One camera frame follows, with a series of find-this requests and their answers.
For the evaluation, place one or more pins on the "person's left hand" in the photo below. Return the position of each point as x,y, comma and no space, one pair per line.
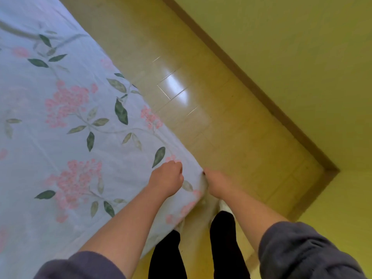
165,180

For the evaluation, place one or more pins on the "person's right hand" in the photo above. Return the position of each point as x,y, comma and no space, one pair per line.
218,183

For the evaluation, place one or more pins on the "floral leaf print bed sheet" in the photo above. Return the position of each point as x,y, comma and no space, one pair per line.
72,142

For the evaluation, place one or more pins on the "person's left forearm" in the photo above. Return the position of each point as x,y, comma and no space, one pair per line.
125,229

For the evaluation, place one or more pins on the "person's right forearm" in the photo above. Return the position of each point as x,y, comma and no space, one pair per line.
252,217

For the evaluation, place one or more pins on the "person's white right shoe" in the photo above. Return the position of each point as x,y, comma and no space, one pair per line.
226,207

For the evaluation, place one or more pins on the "person's white shoe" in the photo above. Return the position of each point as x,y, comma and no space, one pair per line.
226,207
180,226

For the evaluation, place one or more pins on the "person's white left shoe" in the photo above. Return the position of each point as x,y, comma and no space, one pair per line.
180,226

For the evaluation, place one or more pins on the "person's black trousers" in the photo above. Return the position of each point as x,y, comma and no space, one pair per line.
226,249

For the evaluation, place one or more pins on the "dark grey right sleeve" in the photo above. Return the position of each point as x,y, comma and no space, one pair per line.
305,252

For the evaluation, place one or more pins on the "dark grey sleeve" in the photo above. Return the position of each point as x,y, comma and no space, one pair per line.
305,252
81,267

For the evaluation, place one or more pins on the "dark grey left sleeve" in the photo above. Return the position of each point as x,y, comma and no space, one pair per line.
81,267

